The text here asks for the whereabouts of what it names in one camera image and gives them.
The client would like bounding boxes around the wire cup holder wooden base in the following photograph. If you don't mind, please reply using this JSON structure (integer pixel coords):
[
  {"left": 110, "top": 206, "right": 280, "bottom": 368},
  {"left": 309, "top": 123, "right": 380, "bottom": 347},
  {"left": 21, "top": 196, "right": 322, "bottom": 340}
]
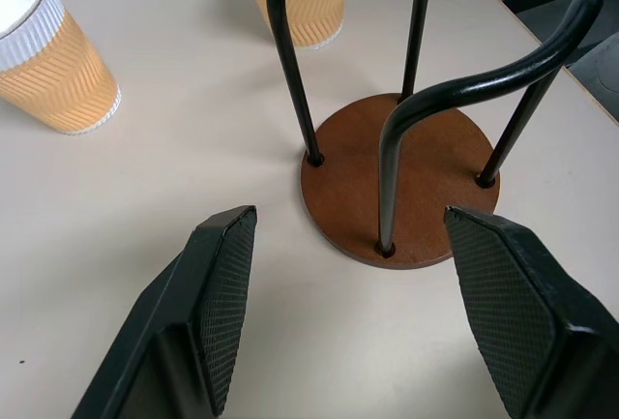
[{"left": 264, "top": 0, "right": 604, "bottom": 271}]

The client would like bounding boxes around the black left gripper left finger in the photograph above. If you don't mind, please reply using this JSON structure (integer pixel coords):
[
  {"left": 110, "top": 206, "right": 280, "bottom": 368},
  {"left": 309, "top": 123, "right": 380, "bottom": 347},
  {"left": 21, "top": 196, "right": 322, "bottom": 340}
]
[{"left": 71, "top": 204, "right": 258, "bottom": 419}]

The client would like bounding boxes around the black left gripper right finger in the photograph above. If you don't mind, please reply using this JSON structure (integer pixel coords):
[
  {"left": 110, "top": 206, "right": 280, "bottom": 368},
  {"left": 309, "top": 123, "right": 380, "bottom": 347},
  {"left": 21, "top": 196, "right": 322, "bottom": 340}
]
[{"left": 443, "top": 205, "right": 619, "bottom": 419}]

